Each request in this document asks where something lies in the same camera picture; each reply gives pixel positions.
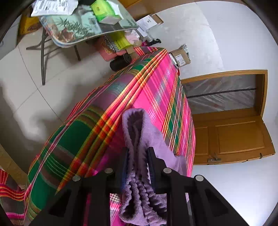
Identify purple fleece pants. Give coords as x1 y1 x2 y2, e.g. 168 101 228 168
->
119 108 187 225

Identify folding table with floral cover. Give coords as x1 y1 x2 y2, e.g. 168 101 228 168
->
28 1 138 85

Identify pink plaid bed sheet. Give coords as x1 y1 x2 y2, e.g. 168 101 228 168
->
1 47 195 225

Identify wooden door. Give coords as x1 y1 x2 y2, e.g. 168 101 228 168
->
182 70 275 165

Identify black cylinder object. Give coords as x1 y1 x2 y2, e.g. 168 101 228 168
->
110 53 132 72

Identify brown cardboard box with label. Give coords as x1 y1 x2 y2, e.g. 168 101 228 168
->
169 44 191 68

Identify white small box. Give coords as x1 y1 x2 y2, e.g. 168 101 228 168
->
136 14 163 33

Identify green white box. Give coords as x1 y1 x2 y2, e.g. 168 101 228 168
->
91 0 123 25

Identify yellow box on floor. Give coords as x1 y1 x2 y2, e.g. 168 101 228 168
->
19 8 42 36

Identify white paper sheet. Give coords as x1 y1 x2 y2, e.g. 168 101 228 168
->
31 0 78 17

